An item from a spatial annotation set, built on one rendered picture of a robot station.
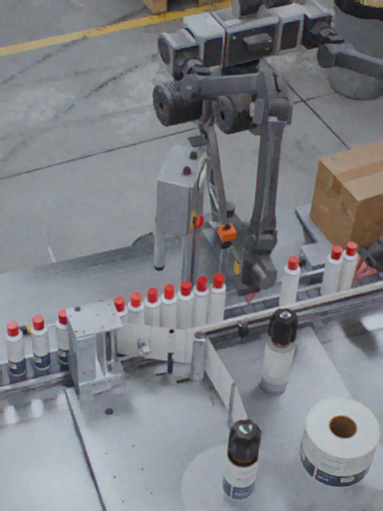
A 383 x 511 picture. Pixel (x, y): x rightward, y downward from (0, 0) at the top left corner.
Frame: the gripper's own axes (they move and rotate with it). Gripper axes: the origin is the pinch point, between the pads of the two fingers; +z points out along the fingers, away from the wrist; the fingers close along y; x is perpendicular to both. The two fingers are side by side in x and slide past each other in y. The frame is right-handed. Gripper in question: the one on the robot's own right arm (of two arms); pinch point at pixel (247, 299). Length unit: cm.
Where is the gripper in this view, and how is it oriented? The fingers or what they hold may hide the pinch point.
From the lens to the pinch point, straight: 293.4
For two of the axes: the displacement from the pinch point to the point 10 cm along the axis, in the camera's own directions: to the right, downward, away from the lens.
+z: -0.3, 7.2, 7.0
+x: -3.6, -6.6, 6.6
